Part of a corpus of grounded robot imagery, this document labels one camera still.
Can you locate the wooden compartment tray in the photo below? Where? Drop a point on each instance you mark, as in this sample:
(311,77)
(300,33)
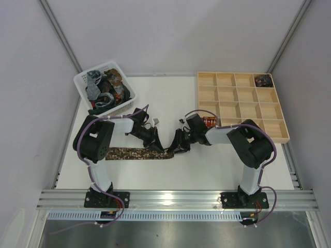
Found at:
(233,97)

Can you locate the rolled red patterned tie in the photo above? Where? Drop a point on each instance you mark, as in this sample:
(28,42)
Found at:
(210,121)

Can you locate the dark green tie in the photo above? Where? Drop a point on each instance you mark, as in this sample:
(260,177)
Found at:
(99,111)

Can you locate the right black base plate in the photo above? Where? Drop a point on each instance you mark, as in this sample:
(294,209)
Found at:
(237,200)

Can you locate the brown floral tie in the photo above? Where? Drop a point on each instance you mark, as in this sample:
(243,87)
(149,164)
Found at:
(121,153)

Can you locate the grey patterned tie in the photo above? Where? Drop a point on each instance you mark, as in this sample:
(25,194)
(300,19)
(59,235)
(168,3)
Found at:
(98,90)

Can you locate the rolled dark floral tie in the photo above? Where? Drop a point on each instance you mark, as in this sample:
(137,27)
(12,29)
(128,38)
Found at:
(263,80)

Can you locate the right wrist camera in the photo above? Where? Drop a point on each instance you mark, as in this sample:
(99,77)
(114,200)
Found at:
(193,125)

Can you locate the white slotted cable duct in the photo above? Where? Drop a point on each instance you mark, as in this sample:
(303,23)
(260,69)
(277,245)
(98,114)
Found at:
(106,216)

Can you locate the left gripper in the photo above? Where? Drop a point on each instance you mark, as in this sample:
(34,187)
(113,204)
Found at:
(154,137)

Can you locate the brown orange patterned tie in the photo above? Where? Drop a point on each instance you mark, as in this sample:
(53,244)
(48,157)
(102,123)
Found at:
(115,78)

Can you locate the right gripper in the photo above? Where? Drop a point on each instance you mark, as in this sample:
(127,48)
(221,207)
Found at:
(181,138)

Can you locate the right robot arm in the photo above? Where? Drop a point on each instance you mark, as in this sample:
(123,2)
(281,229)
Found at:
(253,146)

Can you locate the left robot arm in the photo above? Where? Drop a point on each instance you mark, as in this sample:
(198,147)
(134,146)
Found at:
(92,142)

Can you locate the white plastic basket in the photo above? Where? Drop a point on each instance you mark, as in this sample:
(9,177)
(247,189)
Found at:
(80,81)

